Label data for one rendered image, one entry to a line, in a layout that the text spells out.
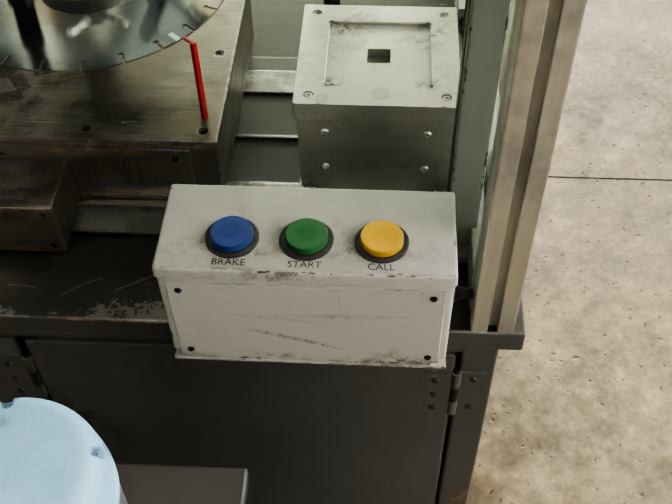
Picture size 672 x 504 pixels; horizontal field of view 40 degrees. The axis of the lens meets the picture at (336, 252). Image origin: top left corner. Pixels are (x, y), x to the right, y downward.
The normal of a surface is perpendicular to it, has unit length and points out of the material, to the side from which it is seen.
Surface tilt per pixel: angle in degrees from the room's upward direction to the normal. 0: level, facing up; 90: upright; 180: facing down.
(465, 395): 90
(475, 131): 90
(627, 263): 0
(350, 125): 90
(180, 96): 0
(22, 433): 7
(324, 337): 90
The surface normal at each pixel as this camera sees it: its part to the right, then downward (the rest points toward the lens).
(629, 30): -0.01, -0.65
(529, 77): -0.05, 0.76
